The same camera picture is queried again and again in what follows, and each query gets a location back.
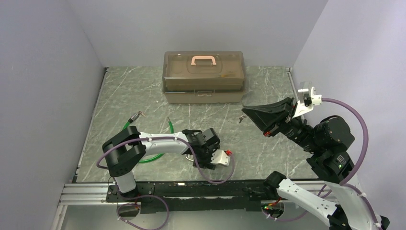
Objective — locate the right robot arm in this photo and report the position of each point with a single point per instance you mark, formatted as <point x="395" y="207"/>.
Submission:
<point x="328" y="143"/>

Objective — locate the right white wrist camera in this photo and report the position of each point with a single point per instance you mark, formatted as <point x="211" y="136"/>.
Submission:
<point x="308" y="99"/>

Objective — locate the pink tool box handle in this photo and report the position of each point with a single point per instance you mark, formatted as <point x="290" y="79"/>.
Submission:
<point x="195" y="58"/>

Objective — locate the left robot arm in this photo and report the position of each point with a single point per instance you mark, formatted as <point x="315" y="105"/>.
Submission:
<point x="125" y="150"/>

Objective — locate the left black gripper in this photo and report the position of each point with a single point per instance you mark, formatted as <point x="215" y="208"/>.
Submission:
<point x="206" y="164"/>

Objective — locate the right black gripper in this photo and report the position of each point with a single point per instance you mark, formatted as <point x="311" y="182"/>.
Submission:
<point x="266" y="115"/>

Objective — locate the brown translucent tool box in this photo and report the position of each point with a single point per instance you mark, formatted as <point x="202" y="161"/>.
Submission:
<point x="204" y="83"/>

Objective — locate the brass padlock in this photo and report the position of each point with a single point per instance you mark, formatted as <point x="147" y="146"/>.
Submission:
<point x="189" y="157"/>

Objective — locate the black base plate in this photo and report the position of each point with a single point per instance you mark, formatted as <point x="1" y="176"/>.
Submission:
<point x="248" y="195"/>

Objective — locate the small silver key pair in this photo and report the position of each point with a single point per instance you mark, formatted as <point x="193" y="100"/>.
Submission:
<point x="140" y="113"/>

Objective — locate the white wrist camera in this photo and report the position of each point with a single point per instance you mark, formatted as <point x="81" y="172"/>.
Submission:
<point x="308" y="99"/>
<point x="221" y="157"/>

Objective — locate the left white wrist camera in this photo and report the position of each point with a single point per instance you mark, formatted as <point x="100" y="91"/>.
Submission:
<point x="221" y="157"/>

